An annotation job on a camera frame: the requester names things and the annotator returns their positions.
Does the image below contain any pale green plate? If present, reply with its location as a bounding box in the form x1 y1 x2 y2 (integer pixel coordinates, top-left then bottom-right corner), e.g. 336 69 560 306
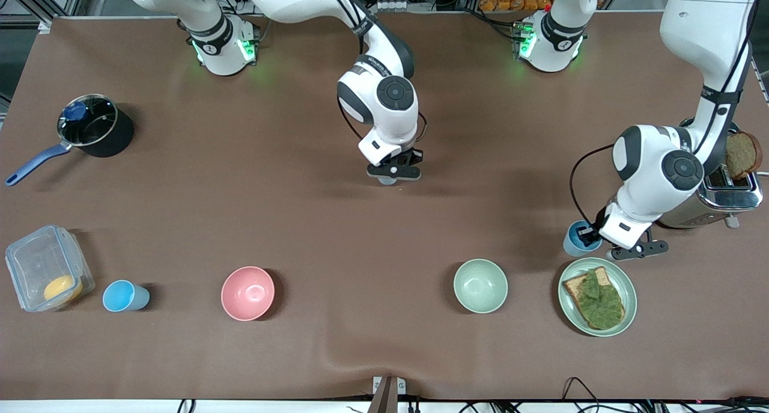
558 257 637 338

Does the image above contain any brown bread slice under lettuce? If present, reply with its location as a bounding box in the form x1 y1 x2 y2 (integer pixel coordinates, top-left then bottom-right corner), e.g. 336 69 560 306
562 266 625 329

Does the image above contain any green lettuce leaf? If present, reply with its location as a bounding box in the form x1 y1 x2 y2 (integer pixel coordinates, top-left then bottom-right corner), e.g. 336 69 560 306
578 269 625 331

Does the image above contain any brown table cover mat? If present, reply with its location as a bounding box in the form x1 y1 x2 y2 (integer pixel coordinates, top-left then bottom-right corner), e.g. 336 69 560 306
0 13 769 402

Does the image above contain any beige and chrome toaster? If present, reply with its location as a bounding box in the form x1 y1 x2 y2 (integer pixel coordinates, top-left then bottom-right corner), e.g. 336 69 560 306
658 121 764 229

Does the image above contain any pale green bowl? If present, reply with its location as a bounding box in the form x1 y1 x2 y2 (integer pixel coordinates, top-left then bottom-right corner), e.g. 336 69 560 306
453 259 509 314

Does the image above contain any brown bread slice in toaster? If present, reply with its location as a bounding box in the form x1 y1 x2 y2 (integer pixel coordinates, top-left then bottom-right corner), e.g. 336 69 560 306
725 132 762 180

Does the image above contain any pink bowl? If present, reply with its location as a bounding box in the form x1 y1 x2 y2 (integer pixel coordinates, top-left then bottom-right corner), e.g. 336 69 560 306
220 266 276 322

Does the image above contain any glass lid with blue knob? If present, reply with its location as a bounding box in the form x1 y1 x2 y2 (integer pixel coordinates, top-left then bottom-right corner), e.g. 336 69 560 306
57 94 118 148

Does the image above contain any yellow round food piece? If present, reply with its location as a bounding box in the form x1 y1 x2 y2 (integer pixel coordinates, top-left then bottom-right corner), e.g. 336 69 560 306
43 275 84 302

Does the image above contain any clear plastic food container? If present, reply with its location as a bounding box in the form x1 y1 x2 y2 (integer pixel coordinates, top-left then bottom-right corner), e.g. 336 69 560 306
5 224 96 313

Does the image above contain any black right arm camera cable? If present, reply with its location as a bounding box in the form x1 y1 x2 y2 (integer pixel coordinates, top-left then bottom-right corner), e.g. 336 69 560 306
318 0 428 144

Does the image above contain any black cable loop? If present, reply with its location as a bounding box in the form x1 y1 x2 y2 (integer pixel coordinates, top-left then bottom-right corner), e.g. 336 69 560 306
562 377 601 413

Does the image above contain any grey metal camera bracket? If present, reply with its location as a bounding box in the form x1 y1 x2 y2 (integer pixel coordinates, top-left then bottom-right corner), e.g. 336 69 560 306
372 376 406 413

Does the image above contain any black pot with blue handle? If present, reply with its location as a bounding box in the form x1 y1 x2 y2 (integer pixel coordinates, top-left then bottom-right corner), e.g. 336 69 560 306
6 93 134 186

